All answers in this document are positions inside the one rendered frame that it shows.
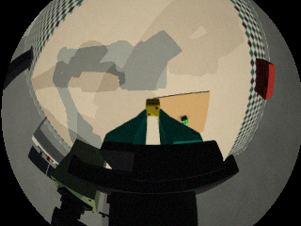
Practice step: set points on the green die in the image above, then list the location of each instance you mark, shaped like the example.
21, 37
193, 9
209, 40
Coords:
184, 120

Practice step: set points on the yellow die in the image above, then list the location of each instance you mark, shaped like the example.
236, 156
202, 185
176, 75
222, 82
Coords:
153, 107

